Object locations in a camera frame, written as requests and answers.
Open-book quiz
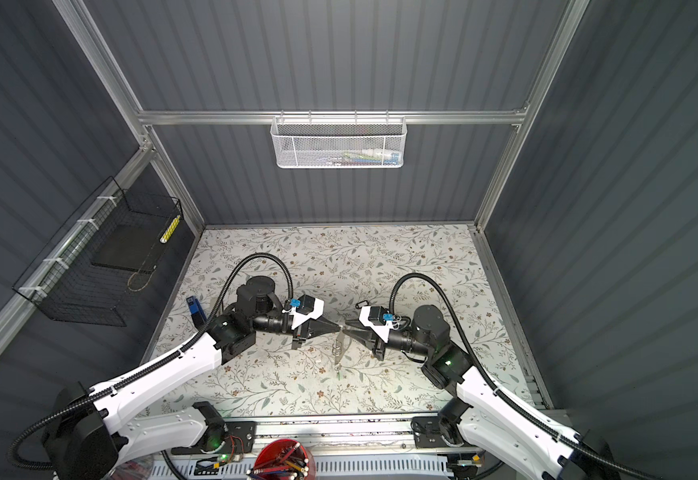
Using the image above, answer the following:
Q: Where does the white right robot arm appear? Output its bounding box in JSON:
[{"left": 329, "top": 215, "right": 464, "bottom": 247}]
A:
[{"left": 343, "top": 272, "right": 650, "bottom": 479}]

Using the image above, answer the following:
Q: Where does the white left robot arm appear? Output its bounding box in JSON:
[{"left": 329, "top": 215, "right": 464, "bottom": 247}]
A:
[{"left": 6, "top": 273, "right": 341, "bottom": 479}]

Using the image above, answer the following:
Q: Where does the red pencil cup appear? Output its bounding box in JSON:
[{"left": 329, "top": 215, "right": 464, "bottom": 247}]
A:
[{"left": 247, "top": 439, "right": 317, "bottom": 480}]

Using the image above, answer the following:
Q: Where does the yellow marker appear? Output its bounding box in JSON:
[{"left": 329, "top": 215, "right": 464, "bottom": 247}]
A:
[{"left": 159, "top": 215, "right": 182, "bottom": 244}]

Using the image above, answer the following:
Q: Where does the white mesh basket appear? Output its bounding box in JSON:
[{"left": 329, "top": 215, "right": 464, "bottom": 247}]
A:
[{"left": 270, "top": 117, "right": 408, "bottom": 170}]

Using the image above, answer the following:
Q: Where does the black foam pad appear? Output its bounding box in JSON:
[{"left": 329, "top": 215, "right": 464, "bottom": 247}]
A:
[{"left": 91, "top": 225, "right": 167, "bottom": 274}]

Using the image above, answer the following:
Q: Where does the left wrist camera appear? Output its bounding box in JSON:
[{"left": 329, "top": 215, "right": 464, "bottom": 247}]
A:
[{"left": 283, "top": 294, "right": 325, "bottom": 330}]

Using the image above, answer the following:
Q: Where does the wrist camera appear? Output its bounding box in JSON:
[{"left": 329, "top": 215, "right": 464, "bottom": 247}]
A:
[
  {"left": 283, "top": 294, "right": 325, "bottom": 330},
  {"left": 359, "top": 305, "right": 397, "bottom": 343}
]

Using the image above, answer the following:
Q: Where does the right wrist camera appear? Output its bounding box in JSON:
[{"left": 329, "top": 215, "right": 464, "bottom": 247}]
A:
[{"left": 359, "top": 305, "right": 397, "bottom": 343}]

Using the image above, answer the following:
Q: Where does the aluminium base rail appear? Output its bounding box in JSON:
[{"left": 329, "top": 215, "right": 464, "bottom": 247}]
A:
[{"left": 225, "top": 412, "right": 487, "bottom": 456}]

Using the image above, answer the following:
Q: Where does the white slotted cable duct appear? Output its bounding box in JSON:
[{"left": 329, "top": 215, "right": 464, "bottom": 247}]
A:
[{"left": 172, "top": 453, "right": 451, "bottom": 479}]

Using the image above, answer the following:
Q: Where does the black wire basket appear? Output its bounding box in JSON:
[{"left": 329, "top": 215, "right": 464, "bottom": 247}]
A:
[{"left": 12, "top": 179, "right": 183, "bottom": 327}]

